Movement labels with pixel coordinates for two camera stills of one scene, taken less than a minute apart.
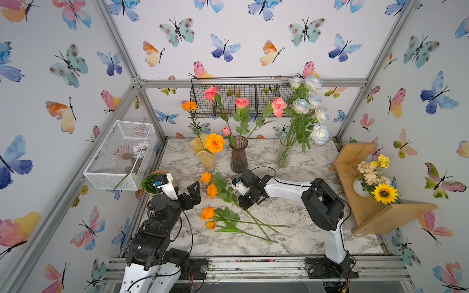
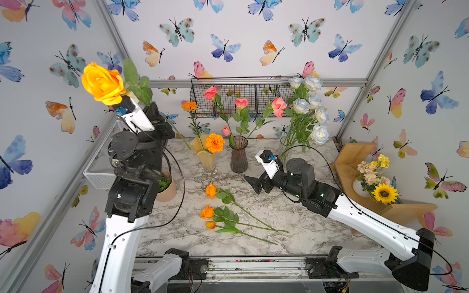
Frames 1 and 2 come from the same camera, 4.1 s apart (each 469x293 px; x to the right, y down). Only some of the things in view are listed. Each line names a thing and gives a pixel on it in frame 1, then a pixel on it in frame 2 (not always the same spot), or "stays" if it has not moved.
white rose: [314, 102] stays
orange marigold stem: [214, 143] stays
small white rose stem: [312, 83] stays
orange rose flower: [211, 188] → [107, 86]
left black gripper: [195, 198] → [157, 122]
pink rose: [277, 105] stays
